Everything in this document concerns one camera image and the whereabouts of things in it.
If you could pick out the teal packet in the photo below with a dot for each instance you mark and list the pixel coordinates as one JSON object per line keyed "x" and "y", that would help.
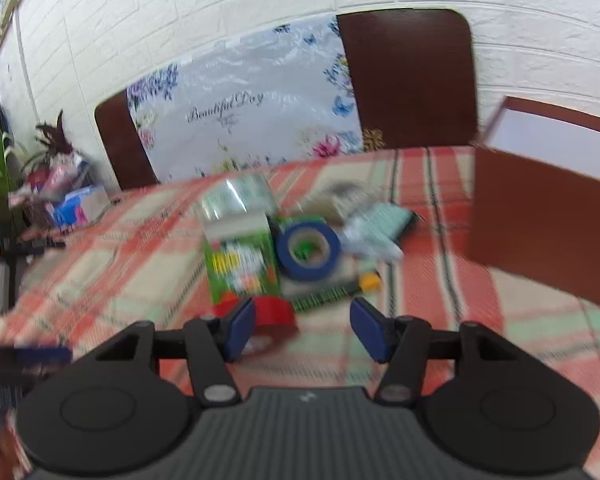
{"x": 387, "y": 220}

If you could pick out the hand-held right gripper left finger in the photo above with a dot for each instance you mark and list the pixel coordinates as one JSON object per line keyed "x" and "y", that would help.
{"x": 241, "y": 327}

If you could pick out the red plaid bed sheet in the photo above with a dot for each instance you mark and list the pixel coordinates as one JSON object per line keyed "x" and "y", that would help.
{"x": 130, "y": 260}

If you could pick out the green printed carton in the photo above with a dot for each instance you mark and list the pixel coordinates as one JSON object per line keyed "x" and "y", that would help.
{"x": 237, "y": 265}

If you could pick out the blue tape roll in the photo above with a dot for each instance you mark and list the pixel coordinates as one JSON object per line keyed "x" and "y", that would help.
{"x": 325, "y": 250}

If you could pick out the blue tissue box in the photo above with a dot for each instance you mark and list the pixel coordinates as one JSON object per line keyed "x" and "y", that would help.
{"x": 80, "y": 205}

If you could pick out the dark brown wooden headboard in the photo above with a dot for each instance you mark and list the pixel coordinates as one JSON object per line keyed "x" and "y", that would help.
{"x": 410, "y": 75}

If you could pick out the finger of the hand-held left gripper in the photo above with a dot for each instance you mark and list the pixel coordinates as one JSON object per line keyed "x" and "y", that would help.
{"x": 45, "y": 356}

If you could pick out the red tape roll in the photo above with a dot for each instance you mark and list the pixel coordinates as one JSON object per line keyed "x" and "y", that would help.
{"x": 275, "y": 312}

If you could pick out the black stand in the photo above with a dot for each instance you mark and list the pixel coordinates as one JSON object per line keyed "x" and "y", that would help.
{"x": 7, "y": 265}

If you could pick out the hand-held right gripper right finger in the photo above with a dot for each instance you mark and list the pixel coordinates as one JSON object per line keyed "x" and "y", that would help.
{"x": 367, "y": 327}

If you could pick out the small yellow block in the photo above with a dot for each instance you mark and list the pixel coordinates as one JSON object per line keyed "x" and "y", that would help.
{"x": 370, "y": 281}

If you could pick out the pink packets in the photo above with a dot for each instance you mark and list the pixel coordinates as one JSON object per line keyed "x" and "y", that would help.
{"x": 60, "y": 172}

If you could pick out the beige tape roll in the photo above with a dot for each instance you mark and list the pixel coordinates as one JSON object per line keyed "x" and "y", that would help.
{"x": 337, "y": 200}

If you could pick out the dark dried flowers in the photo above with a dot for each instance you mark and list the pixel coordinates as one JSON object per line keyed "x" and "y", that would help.
{"x": 55, "y": 135}

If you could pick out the brown box with white inside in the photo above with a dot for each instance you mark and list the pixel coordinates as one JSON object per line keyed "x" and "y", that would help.
{"x": 530, "y": 220}

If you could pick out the white plastic wrapper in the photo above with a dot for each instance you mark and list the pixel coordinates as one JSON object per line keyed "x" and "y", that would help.
{"x": 372, "y": 245}

